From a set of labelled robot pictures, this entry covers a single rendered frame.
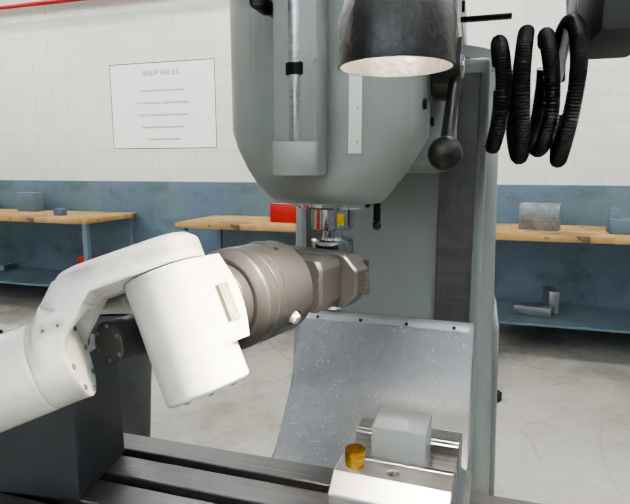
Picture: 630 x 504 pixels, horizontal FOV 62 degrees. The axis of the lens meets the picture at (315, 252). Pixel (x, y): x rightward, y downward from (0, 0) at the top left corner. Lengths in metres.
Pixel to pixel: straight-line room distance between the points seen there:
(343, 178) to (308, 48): 0.12
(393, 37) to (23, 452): 0.69
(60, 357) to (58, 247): 6.18
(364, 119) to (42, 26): 6.27
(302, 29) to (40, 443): 0.60
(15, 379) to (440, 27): 0.34
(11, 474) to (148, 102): 5.13
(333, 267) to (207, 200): 4.92
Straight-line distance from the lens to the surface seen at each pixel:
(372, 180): 0.51
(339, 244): 0.57
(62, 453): 0.80
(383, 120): 0.50
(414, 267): 0.96
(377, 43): 0.32
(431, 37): 0.32
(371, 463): 0.62
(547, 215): 4.27
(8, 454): 0.84
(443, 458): 0.68
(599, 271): 4.93
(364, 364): 0.98
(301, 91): 0.47
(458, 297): 0.96
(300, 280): 0.47
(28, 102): 6.74
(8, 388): 0.41
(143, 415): 2.62
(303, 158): 0.46
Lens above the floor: 1.35
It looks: 9 degrees down
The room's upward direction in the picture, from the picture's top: straight up
